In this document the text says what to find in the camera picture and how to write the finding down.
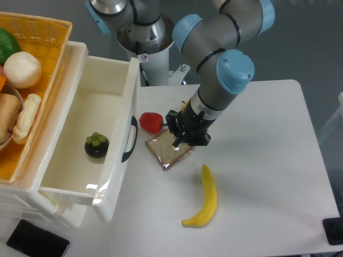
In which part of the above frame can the white round bun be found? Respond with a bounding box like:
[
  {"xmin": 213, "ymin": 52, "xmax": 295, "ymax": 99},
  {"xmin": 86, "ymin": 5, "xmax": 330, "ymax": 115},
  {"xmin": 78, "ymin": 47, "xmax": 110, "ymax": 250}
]
[{"xmin": 4, "ymin": 51, "xmax": 42, "ymax": 89}]

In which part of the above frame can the yellow woven basket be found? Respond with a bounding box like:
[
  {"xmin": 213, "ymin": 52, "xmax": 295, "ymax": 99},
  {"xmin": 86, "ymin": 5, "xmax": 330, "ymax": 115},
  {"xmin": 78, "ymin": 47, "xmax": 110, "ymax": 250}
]
[{"xmin": 1, "ymin": 12, "xmax": 72, "ymax": 184}]

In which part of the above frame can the wrapped bread slice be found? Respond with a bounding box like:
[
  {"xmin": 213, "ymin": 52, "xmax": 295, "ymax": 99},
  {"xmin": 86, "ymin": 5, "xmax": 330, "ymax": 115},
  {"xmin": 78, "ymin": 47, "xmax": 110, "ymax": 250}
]
[{"xmin": 145, "ymin": 129, "xmax": 195, "ymax": 171}]

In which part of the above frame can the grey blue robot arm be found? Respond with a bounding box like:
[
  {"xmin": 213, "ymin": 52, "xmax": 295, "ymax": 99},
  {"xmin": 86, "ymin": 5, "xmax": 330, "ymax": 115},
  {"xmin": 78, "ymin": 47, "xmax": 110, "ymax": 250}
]
[{"xmin": 85, "ymin": 1, "xmax": 275, "ymax": 146}]

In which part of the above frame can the brown bread roll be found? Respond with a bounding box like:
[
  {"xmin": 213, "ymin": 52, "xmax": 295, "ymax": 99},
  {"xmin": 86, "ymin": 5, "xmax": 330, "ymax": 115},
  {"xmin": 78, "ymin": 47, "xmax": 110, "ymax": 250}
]
[{"xmin": 0, "ymin": 93, "xmax": 21, "ymax": 144}]

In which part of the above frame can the black device at edge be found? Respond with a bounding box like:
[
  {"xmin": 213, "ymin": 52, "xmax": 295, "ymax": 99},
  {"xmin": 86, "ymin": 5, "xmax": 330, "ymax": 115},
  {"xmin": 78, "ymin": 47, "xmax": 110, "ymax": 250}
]
[{"xmin": 322, "ymin": 217, "xmax": 342, "ymax": 245}]

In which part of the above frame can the white drawer cabinet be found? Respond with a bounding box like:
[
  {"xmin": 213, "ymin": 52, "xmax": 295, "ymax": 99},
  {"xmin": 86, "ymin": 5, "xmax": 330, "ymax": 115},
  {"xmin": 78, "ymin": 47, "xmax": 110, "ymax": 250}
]
[{"xmin": 1, "ymin": 41, "xmax": 88, "ymax": 228}]

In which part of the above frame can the yellow bell pepper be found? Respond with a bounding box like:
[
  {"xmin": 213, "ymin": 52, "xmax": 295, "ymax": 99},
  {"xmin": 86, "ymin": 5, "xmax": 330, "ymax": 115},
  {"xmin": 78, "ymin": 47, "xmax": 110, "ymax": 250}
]
[{"xmin": 180, "ymin": 99, "xmax": 191, "ymax": 111}]

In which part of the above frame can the green bell pepper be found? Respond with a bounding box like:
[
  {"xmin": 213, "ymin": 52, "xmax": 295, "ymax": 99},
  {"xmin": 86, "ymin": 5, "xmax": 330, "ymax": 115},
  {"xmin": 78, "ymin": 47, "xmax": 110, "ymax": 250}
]
[{"xmin": 0, "ymin": 27, "xmax": 21, "ymax": 66}]

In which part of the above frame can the black smartphone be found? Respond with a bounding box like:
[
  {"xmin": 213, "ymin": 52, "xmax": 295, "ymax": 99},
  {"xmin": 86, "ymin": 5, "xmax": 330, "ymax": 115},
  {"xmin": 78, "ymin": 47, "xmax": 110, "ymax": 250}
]
[{"xmin": 6, "ymin": 220, "xmax": 70, "ymax": 257}]

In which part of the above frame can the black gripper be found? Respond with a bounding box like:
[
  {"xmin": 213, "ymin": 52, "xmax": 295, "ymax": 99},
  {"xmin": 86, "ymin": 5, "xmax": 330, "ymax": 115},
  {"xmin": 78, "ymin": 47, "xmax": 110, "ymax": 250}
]
[{"xmin": 166, "ymin": 103, "xmax": 211, "ymax": 147}]

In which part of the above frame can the red bell pepper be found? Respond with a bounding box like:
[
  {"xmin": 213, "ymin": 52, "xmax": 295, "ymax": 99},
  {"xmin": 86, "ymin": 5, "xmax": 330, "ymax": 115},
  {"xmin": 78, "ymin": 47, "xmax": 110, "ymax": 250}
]
[{"xmin": 139, "ymin": 112, "xmax": 167, "ymax": 134}]

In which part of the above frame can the orange vegetable piece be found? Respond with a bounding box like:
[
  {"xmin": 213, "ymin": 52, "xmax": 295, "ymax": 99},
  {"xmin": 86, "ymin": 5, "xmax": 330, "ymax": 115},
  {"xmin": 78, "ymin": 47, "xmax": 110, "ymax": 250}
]
[{"xmin": 0, "ymin": 75, "xmax": 6, "ymax": 90}]

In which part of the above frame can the dark purple mangosteen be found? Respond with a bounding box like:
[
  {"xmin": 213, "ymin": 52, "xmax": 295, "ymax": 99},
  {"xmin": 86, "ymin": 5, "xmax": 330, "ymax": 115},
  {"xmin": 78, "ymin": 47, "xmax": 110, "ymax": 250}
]
[{"xmin": 84, "ymin": 132, "xmax": 109, "ymax": 158}]

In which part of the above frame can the white top drawer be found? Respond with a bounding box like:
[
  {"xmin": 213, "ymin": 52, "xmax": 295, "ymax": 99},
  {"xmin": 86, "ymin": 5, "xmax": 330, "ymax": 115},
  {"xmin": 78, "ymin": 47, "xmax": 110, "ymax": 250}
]
[{"xmin": 44, "ymin": 56, "xmax": 140, "ymax": 222}]

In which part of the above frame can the cream twisted bread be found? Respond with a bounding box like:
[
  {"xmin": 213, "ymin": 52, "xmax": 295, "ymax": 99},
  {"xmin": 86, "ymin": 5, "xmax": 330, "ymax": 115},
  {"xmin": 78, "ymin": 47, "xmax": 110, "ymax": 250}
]
[{"xmin": 13, "ymin": 94, "xmax": 41, "ymax": 145}]

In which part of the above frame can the yellow banana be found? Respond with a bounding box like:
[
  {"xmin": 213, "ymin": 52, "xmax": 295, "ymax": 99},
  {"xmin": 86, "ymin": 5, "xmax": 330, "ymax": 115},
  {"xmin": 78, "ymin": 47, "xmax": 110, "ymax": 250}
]
[{"xmin": 181, "ymin": 164, "xmax": 218, "ymax": 228}]

